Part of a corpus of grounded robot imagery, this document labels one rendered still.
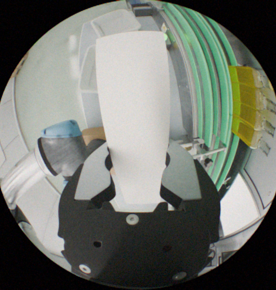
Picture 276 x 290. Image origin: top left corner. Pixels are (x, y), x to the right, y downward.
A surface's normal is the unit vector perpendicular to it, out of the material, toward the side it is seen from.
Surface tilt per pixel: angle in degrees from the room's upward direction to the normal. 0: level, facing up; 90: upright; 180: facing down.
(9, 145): 90
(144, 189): 0
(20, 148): 90
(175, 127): 0
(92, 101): 0
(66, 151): 49
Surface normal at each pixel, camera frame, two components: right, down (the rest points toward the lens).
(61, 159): 0.75, 0.38
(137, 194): -0.02, 0.51
